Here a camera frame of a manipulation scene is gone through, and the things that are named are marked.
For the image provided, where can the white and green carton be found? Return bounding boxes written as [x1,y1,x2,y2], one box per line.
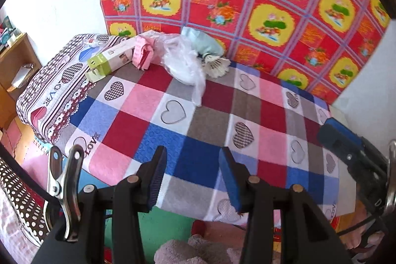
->
[85,30,155,82]

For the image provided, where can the heart print patchwork bed sheet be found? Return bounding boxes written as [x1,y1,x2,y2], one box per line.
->
[16,33,358,223]

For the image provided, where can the clear plastic bag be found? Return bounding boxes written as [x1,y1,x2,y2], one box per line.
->
[158,34,206,107]

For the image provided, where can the small clear bottle red label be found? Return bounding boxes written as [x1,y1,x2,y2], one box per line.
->
[81,38,104,48]

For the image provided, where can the wooden shelf unit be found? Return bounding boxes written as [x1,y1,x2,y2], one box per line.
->
[0,32,42,141]

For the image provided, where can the pink paper sheets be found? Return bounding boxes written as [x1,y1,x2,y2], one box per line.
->
[132,34,161,70]

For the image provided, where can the metal spring clamp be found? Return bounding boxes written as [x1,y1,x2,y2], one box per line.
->
[46,145,85,242]

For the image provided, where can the silver foil bag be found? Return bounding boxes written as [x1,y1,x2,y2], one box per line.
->
[12,64,34,88]

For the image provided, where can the foam puzzle floor mats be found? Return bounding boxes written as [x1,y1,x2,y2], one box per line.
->
[0,120,344,264]

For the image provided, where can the pink checked cloth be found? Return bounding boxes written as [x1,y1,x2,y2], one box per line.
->
[0,190,47,264]

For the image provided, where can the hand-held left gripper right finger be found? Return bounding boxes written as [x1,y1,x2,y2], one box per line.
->
[218,146,353,264]

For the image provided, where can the teal printed plastic wrapper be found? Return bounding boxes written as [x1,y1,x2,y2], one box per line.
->
[181,27,225,57]

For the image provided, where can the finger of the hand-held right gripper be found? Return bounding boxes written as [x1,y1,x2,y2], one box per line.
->
[332,119,363,144]
[317,117,351,159]

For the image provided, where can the brown polka dot cloth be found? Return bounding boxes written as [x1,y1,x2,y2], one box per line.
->
[0,156,54,247]

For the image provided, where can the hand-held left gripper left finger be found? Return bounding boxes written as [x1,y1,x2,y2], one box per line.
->
[31,145,168,264]

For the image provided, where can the white feather shuttlecock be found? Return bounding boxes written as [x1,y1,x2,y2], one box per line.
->
[207,61,231,79]
[202,54,224,67]

